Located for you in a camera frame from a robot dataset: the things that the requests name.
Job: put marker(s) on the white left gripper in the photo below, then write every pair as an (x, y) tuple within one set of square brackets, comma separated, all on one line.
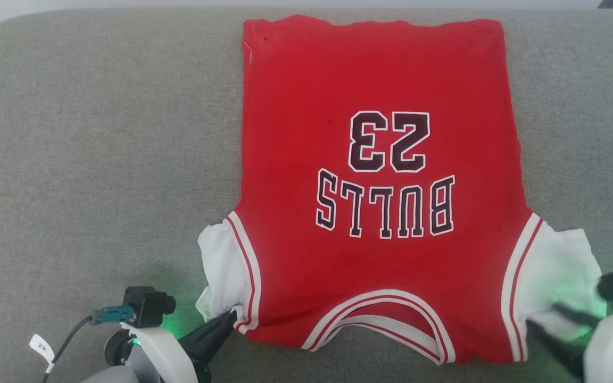
[(152, 354)]

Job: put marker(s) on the red Bulls basketball jersey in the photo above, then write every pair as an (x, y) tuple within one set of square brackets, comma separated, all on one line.
[(338, 80)]

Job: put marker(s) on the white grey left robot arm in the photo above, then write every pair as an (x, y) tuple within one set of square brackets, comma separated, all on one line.
[(103, 376)]

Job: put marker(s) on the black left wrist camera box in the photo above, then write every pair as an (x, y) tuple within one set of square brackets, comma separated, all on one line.
[(149, 306)]

